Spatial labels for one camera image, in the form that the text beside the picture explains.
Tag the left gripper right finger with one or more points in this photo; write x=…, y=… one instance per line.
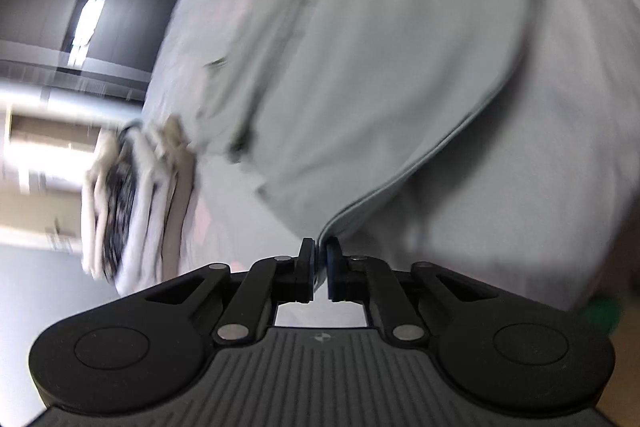
x=373, y=285

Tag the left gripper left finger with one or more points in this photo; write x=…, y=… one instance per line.
x=269, y=284

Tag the grey long-sleeve shirt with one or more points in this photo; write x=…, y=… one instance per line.
x=334, y=104

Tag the folded clothes stack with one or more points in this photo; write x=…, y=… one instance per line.
x=134, y=200

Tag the grey pink-dotted bedspread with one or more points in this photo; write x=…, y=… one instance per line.
x=529, y=196

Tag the black sliding wardrobe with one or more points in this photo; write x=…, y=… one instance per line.
x=85, y=1

